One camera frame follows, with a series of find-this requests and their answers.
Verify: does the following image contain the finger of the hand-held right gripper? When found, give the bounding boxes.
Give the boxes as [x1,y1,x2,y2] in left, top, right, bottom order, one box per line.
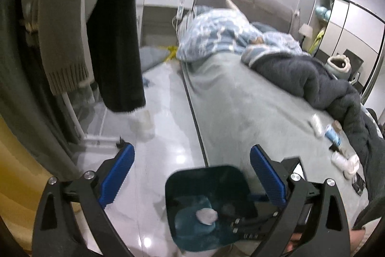
[230,210,279,242]

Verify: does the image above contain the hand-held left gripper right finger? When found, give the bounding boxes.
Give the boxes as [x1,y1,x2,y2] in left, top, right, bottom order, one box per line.
[250,145,351,257]

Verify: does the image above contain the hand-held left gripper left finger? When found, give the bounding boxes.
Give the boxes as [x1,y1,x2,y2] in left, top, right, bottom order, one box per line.
[32,143,135,257]

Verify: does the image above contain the dark teal plastic bin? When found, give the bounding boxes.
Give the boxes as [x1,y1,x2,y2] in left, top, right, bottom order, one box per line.
[165,165,251,252]

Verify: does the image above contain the blue tissue pack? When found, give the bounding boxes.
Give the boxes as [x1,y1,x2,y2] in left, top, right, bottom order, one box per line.
[326,126,342,145]

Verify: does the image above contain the white clothes rack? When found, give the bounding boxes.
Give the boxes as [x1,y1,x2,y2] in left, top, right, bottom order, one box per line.
[62,91,127,146]

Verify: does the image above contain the white paper roll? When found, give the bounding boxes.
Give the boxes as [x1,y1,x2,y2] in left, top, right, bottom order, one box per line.
[331,152,348,169]

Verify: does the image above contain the bed with grey-green sheet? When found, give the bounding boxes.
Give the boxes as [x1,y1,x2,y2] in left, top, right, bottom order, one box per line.
[177,4,385,215]

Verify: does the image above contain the black phone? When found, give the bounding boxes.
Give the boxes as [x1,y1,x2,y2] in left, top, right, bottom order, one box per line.
[351,174,366,196]

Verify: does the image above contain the yellow curtain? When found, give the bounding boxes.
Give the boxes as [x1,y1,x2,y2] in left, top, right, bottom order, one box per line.
[0,119,82,215]

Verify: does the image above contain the dark grey fleece blanket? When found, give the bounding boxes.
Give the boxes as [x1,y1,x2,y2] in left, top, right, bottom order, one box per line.
[242,46,385,230]

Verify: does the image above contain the black hanging garment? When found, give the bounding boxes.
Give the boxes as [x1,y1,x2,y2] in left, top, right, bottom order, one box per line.
[87,0,147,114]

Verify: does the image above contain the grey fleece boot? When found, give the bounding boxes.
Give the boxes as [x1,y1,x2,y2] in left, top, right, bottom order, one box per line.
[326,55,352,81]

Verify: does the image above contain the small yellow object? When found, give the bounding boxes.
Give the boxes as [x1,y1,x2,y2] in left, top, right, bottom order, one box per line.
[164,46,181,60]

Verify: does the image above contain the yellow-green bag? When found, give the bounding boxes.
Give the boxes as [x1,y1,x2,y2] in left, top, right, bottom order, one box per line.
[310,28,325,53]

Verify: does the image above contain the black chair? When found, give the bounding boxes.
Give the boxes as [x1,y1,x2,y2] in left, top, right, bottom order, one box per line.
[343,49,364,86]

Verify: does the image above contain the blue patterned quilt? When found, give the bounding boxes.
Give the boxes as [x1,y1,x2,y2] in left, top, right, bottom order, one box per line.
[176,6,303,62]

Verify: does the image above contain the white lamp shade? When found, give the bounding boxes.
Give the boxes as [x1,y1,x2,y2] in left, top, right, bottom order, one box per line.
[299,24,313,41]

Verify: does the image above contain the beige knit sweater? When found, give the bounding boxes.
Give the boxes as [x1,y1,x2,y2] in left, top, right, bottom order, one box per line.
[38,0,139,96]

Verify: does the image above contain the light blue round object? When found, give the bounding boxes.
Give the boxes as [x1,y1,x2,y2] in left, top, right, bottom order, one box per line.
[315,6,331,21]

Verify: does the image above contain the white and grey wardrobe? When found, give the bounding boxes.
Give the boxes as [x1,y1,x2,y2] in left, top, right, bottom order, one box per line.
[308,0,385,104]

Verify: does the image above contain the white dressing table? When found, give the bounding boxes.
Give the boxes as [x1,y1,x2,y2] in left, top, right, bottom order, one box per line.
[137,0,196,47]

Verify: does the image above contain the white cable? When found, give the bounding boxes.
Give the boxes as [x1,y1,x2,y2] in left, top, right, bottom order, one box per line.
[172,2,193,32]

